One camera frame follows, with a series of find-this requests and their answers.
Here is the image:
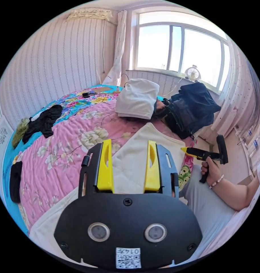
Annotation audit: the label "person's right hand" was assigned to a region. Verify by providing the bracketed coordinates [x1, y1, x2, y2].
[200, 159, 225, 189]

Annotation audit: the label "lace-covered wall unit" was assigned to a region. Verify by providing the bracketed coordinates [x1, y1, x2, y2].
[66, 8, 114, 22]

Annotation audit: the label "person's right forearm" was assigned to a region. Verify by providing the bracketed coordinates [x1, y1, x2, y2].
[212, 175, 260, 212]

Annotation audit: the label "brown cardboard sheet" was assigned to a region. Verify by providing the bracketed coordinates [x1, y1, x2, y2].
[93, 86, 112, 94]

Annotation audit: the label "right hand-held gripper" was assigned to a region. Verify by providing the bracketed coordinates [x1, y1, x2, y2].
[181, 147, 224, 184]

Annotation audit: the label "small white fan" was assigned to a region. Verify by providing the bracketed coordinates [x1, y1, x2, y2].
[184, 65, 201, 83]

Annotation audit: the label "beige long pants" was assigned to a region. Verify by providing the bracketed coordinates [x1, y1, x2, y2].
[29, 122, 186, 257]

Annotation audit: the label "white framed picture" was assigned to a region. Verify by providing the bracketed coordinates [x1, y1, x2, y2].
[0, 116, 14, 171]

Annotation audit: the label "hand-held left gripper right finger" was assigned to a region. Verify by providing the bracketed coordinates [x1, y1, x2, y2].
[143, 140, 163, 194]

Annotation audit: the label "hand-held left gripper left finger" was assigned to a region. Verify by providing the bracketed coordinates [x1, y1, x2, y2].
[97, 139, 115, 194]

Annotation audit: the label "black garment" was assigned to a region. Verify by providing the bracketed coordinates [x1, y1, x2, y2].
[9, 161, 23, 203]

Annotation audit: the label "person's body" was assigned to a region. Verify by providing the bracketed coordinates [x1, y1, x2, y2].
[178, 157, 260, 265]

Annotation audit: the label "window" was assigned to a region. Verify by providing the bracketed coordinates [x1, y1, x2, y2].
[132, 10, 231, 91]

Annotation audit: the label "white dotted curtain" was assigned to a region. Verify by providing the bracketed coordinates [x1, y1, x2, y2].
[210, 40, 258, 140]

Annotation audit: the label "bed with floral quilt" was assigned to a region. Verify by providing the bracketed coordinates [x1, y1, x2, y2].
[1, 84, 199, 237]

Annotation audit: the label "pile of clothes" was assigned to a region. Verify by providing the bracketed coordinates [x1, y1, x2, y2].
[11, 104, 63, 149]
[115, 78, 222, 140]

